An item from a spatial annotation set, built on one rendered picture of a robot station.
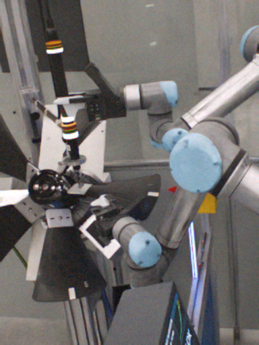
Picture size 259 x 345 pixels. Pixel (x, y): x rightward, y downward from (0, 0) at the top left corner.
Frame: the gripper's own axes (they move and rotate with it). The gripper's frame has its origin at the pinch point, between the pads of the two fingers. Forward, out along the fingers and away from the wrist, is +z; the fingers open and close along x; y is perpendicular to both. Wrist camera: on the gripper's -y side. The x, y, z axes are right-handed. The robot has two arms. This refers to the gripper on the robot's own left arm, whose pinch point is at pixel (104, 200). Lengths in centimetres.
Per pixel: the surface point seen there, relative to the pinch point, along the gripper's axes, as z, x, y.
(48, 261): 1.0, 12.3, 21.9
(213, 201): 4.7, 19.0, -39.4
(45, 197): 11.7, -2.9, 15.3
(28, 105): 69, -18, 2
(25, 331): 109, 115, 37
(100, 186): 8.6, -0.9, -2.1
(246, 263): 39, 80, -70
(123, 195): -0.6, 0.5, -5.8
